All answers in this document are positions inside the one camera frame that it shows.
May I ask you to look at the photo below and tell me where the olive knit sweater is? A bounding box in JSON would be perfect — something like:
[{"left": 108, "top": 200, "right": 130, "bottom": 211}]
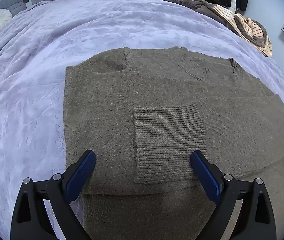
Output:
[{"left": 63, "top": 47, "right": 284, "bottom": 239}]

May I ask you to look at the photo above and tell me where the brown and striped blanket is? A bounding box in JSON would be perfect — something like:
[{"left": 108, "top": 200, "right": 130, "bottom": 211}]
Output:
[{"left": 146, "top": 0, "right": 273, "bottom": 58}]

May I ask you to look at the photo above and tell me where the lavender plush bed blanket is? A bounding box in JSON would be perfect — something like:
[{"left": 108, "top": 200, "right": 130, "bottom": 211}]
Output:
[{"left": 0, "top": 0, "right": 284, "bottom": 239}]

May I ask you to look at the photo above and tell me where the grey quilted headboard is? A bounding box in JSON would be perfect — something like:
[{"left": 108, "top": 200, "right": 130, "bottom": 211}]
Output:
[{"left": 0, "top": 0, "right": 27, "bottom": 17}]

